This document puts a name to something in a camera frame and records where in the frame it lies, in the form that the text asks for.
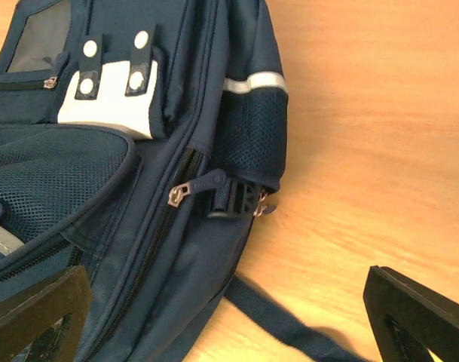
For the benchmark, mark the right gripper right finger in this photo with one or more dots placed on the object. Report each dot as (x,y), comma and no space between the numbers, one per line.
(410,322)

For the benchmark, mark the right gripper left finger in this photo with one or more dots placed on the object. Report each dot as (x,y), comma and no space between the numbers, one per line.
(48,317)

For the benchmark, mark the navy blue backpack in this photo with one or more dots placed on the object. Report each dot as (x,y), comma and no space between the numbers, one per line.
(140,140)

